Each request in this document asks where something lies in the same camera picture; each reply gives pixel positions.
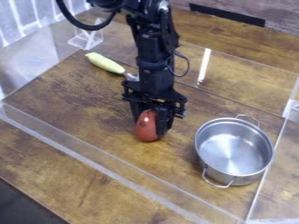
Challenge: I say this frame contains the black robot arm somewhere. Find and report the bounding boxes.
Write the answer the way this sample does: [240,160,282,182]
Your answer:
[88,0,187,142]

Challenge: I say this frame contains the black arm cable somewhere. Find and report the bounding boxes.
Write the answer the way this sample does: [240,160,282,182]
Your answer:
[55,0,118,32]

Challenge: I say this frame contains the yellow handled metal spoon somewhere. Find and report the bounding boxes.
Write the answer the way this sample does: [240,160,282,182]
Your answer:
[86,52,139,81]

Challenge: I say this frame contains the silver pot with handles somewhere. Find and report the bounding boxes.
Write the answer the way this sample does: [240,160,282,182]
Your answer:
[194,114,275,189]

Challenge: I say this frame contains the red white toy mushroom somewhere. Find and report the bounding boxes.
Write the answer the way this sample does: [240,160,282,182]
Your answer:
[135,110,158,142]

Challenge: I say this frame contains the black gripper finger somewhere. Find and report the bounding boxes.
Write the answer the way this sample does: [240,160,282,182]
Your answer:
[130,101,147,121]
[155,107,174,138]

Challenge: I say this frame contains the black strip on table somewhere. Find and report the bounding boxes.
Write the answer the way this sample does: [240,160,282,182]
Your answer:
[190,3,267,27]

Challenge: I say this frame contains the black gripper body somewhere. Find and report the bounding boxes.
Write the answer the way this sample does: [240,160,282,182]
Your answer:
[122,59,187,118]

